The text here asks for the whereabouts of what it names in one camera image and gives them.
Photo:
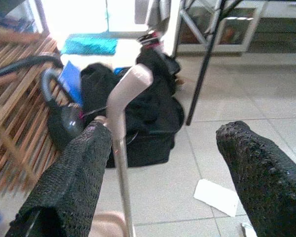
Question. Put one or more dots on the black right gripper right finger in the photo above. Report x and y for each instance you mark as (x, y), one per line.
(261, 177)

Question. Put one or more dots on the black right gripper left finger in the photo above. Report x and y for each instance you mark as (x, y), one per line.
(71, 172)

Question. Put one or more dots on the white flat paper wrapper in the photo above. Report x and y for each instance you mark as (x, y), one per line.
(215, 197)

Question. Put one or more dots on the dark vacuum cleaner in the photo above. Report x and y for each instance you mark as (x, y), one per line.
(69, 121)

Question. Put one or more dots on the wooden slatted pallet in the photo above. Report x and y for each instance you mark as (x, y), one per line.
(17, 103)

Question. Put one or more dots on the blue folder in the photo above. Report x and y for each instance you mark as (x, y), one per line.
(71, 79)

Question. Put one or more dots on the black fabric bag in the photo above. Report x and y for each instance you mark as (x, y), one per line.
(150, 111)

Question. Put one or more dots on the grey table with black legs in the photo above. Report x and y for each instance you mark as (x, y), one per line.
(202, 69)

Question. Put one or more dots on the teal flat mop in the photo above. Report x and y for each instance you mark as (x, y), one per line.
(88, 45)

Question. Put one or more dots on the red and black bundle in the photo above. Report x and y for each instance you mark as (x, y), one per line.
(150, 39)

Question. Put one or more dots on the white frame cabinet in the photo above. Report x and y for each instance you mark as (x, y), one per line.
(236, 27)

